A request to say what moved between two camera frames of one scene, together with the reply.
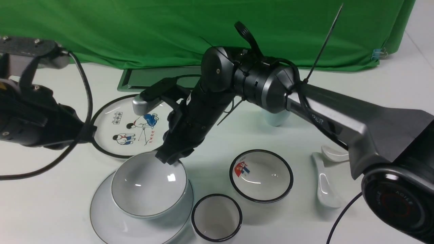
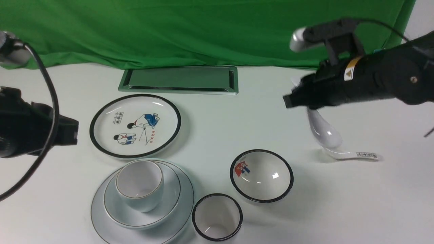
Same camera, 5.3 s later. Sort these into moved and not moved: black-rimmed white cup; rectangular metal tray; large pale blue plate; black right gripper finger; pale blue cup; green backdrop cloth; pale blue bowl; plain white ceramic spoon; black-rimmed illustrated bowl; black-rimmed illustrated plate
Moved: plain white ceramic spoon; black right gripper finger; pale blue bowl; pale blue cup
Not moved: green backdrop cloth; black-rimmed illustrated bowl; rectangular metal tray; black-rimmed white cup; black-rimmed illustrated plate; large pale blue plate
